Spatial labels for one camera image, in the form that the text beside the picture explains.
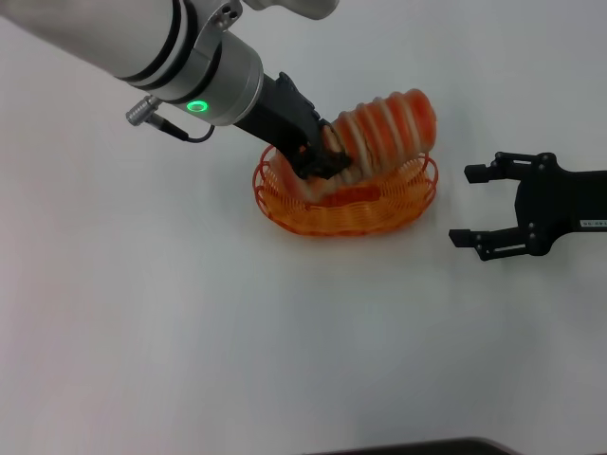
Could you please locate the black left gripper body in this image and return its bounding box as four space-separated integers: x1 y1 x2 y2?
233 70 333 168

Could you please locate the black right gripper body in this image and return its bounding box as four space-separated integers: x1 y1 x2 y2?
513 155 607 258

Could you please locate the orange woven plastic basket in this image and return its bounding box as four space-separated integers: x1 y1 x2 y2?
251 143 440 239

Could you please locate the orange striped bread loaf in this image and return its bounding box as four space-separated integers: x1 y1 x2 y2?
278 87 439 204

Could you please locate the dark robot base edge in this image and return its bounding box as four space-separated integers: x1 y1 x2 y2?
326 436 517 455

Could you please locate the left arm cable with connector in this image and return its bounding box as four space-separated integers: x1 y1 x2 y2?
124 95 217 143

